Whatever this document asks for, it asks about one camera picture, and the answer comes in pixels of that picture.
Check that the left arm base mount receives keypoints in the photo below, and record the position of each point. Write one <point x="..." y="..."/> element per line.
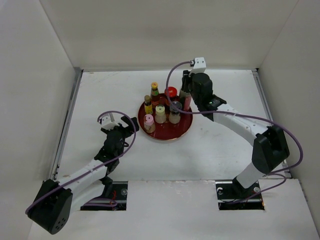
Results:
<point x="113" y="197"/>

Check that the red round tray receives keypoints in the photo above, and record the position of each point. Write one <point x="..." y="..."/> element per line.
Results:
<point x="166" y="131"/>

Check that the yellow cap red sauce bottle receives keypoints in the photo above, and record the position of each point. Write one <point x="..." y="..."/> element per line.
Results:
<point x="154" y="95"/>

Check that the dark soy sauce bottle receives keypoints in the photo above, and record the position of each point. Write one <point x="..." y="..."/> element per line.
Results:
<point x="185" y="99"/>

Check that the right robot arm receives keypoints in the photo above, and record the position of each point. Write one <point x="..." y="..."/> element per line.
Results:
<point x="269" y="144"/>

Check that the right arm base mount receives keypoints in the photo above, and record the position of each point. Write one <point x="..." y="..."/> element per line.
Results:
<point x="231" y="196"/>

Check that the yellow label oil bottle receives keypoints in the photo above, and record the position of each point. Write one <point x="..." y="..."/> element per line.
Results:
<point x="148" y="108"/>

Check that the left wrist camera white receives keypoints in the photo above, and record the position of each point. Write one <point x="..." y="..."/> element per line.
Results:
<point x="107" y="121"/>

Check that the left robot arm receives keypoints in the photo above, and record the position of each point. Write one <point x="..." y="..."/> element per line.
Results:
<point x="56" y="200"/>

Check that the cream cap shaker bottle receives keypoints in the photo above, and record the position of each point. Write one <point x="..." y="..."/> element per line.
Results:
<point x="160" y="114"/>

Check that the clear cap pepper grinder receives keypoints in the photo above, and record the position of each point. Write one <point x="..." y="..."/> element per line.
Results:
<point x="174" y="116"/>

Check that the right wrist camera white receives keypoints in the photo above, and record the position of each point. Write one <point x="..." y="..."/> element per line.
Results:
<point x="198" y="65"/>

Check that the red cap sauce jar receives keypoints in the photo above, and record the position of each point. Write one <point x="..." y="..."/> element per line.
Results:
<point x="170" y="92"/>

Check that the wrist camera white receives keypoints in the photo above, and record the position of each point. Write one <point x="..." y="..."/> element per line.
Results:
<point x="198" y="65"/>
<point x="107" y="121"/>

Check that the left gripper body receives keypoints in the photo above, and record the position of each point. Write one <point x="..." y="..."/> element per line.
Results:
<point x="121" y="129"/>

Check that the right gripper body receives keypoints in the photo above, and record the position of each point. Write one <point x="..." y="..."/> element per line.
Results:
<point x="197" y="100"/>

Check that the pink cap shaker bottle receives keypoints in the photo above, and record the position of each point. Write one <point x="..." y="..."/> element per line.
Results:
<point x="149" y="123"/>

